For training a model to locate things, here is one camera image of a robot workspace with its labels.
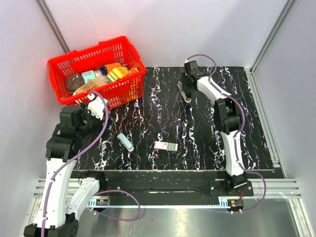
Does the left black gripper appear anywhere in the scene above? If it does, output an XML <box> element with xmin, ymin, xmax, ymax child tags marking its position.
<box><xmin>77</xmin><ymin>101</ymin><xmax>114</xmax><ymax>139</ymax></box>

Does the beige black stapler base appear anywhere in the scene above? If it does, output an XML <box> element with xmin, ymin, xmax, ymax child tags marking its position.
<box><xmin>177</xmin><ymin>81</ymin><xmax>191</xmax><ymax>103</ymax></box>

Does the light blue white stapler top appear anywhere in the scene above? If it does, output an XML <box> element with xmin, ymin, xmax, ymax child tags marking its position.
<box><xmin>117</xmin><ymin>133</ymin><xmax>134</xmax><ymax>152</ymax></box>

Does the red staple box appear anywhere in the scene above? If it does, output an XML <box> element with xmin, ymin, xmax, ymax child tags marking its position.
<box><xmin>154</xmin><ymin>141</ymin><xmax>178</xmax><ymax>152</ymax></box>

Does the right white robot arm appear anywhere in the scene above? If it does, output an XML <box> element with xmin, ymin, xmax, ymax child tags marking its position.
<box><xmin>178</xmin><ymin>61</ymin><xmax>247</xmax><ymax>196</ymax></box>

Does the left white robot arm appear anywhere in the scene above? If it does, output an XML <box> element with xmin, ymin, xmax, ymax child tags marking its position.
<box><xmin>23</xmin><ymin>98</ymin><xmax>109</xmax><ymax>237</ymax></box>

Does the brown cardboard box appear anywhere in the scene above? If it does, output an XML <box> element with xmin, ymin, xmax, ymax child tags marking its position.
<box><xmin>73</xmin><ymin>77</ymin><xmax>111</xmax><ymax>95</ymax></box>

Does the brown round sponge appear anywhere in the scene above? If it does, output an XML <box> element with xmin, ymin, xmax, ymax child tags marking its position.
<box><xmin>65</xmin><ymin>73</ymin><xmax>84</xmax><ymax>93</ymax></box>

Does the teal small box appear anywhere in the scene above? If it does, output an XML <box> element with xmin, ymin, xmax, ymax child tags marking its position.
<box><xmin>81</xmin><ymin>70</ymin><xmax>96</xmax><ymax>83</ymax></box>

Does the orange small packet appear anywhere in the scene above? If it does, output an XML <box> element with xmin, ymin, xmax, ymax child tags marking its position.
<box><xmin>129</xmin><ymin>67</ymin><xmax>139</xmax><ymax>75</ymax></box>

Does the orange cylinder bottle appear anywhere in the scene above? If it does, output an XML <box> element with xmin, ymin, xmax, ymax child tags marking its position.
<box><xmin>100</xmin><ymin>62</ymin><xmax>121</xmax><ymax>76</ymax></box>

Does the yellow green striped sponge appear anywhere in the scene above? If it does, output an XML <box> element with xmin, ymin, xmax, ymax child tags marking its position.
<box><xmin>107</xmin><ymin>67</ymin><xmax>129</xmax><ymax>82</ymax></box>

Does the red plastic shopping basket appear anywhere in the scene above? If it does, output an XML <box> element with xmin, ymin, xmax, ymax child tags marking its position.
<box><xmin>47</xmin><ymin>36</ymin><xmax>146</xmax><ymax>109</ymax></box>

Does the black marble pattern mat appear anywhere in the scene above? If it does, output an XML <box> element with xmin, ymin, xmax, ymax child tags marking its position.
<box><xmin>66</xmin><ymin>66</ymin><xmax>275</xmax><ymax>171</ymax></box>

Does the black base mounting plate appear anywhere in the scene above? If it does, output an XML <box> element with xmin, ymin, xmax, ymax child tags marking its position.
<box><xmin>79</xmin><ymin>170</ymin><xmax>254</xmax><ymax>198</ymax></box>

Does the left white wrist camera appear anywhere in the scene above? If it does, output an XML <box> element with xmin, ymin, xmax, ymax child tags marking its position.
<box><xmin>87</xmin><ymin>94</ymin><xmax>105</xmax><ymax>120</ymax></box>

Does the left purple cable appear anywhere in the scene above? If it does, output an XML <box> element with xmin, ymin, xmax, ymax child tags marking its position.
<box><xmin>40</xmin><ymin>90</ymin><xmax>142</xmax><ymax>237</ymax></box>

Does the purple cable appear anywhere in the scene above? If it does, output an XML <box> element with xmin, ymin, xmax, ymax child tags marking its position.
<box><xmin>186</xmin><ymin>54</ymin><xmax>267</xmax><ymax>213</ymax></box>
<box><xmin>40</xmin><ymin>90</ymin><xmax>142</xmax><ymax>237</ymax></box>

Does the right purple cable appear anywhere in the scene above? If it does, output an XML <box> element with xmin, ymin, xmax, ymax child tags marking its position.
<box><xmin>186</xmin><ymin>54</ymin><xmax>267</xmax><ymax>213</ymax></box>

